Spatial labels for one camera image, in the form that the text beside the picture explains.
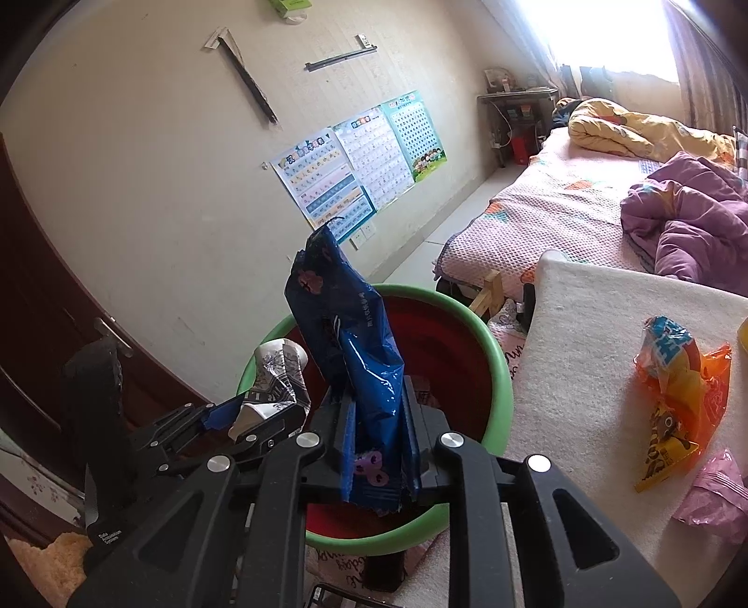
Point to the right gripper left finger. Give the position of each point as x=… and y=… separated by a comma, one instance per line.
x=226, y=529

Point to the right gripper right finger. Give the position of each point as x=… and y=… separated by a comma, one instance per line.
x=521, y=533

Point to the blue plastic snack bag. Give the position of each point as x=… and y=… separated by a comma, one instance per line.
x=345, y=325

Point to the silver wrapper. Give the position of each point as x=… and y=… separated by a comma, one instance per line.
x=278, y=388

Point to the orange snack bag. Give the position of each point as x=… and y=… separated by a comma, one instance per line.
x=690, y=391

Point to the pink snack bag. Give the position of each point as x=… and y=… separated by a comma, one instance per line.
x=717, y=500

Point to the red bin with green rim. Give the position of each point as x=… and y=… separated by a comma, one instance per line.
x=459, y=394

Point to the white fleece table cover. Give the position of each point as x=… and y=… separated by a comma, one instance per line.
x=576, y=399

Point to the dark wooden door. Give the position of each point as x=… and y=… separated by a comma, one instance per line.
x=47, y=318

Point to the pink checkered bed sheet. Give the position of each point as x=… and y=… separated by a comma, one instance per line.
x=567, y=199

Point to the purple quilt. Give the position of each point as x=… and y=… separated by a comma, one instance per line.
x=688, y=220

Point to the dark wooden side table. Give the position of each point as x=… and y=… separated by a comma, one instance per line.
x=519, y=122

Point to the yellow quilt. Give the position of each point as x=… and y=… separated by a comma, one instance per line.
x=603, y=126

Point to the brown window curtain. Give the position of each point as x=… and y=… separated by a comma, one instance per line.
x=710, y=92

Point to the blue-bordered pinyin wall poster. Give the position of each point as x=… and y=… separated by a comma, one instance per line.
x=322, y=182

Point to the white middle wall poster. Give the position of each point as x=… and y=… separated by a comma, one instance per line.
x=373, y=150

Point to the green-bordered number wall poster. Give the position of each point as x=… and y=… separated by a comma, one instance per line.
x=416, y=135

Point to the horizontal metal wall rail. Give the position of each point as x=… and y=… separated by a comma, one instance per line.
x=364, y=47

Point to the black wall bracket bar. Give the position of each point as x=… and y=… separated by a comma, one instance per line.
x=254, y=90

